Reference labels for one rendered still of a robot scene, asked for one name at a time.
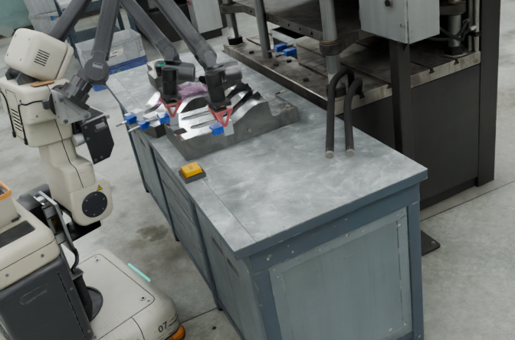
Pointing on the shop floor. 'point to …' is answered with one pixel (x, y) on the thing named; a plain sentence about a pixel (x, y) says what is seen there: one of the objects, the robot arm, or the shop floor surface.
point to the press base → (434, 131)
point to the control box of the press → (400, 27)
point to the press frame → (490, 95)
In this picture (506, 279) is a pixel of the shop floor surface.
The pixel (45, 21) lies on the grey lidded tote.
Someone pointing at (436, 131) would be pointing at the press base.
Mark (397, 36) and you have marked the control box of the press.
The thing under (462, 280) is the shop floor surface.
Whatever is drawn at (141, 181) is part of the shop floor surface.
